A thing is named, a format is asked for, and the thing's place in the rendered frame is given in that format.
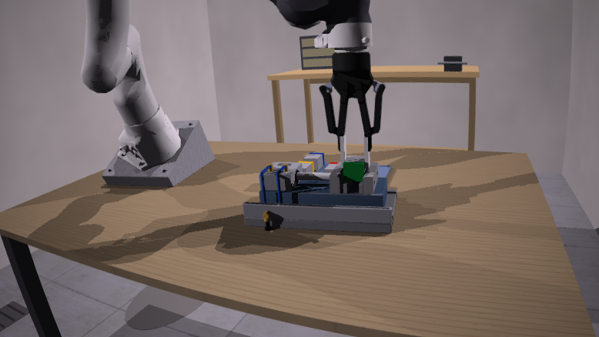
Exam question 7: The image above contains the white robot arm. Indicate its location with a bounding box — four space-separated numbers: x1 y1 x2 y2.
81 0 373 171

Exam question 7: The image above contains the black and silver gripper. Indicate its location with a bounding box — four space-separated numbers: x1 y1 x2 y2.
319 52 386 169

